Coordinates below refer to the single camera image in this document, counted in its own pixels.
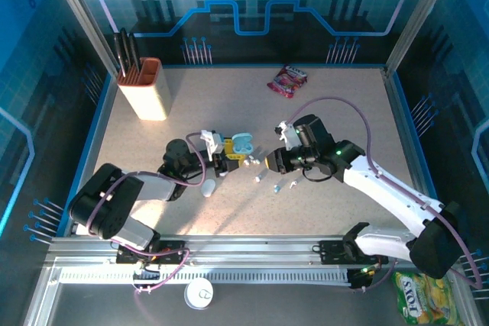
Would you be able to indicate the light blue oval charging case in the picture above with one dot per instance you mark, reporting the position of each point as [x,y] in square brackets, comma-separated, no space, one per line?
[242,143]

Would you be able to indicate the mint green earbud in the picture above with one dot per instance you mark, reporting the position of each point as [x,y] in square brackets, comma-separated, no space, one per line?
[255,159]
[247,163]

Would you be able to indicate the white stem earbud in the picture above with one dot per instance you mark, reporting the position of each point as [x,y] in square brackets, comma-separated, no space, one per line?
[293,184]

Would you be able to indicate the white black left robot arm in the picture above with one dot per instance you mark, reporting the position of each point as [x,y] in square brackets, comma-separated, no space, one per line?
[114,204]

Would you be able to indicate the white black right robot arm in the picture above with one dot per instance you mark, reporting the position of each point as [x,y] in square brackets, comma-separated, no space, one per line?
[382,188]

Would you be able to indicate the red berry candy bag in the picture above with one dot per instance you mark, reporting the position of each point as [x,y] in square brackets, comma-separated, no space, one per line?
[287,81]

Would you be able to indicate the beige knife block orange rim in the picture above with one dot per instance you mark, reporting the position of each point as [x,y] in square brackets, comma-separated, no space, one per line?
[147,93]

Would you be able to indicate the white round lid with logo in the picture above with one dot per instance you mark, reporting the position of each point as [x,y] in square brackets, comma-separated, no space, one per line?
[198,293]

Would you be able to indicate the green candy bag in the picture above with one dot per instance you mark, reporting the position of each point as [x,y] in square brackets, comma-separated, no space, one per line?
[428,299]

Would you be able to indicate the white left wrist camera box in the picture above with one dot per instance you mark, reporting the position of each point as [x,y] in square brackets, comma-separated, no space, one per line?
[209,141]

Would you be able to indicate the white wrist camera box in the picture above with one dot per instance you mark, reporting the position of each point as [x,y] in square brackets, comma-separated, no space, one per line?
[285,133]
[209,141]

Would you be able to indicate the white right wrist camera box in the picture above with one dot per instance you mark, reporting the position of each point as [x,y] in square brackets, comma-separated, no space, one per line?
[285,133]

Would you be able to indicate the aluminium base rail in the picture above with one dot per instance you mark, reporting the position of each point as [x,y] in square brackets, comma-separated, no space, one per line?
[248,249]

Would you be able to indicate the aluminium table side rail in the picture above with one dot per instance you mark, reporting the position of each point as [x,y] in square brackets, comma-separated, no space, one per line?
[101,123]
[409,131]

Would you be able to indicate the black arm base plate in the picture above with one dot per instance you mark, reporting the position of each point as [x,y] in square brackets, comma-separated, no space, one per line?
[172,251]
[332,251]

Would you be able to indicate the aluminium frame post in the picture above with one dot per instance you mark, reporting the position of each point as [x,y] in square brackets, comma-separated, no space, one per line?
[82,17]
[420,9]

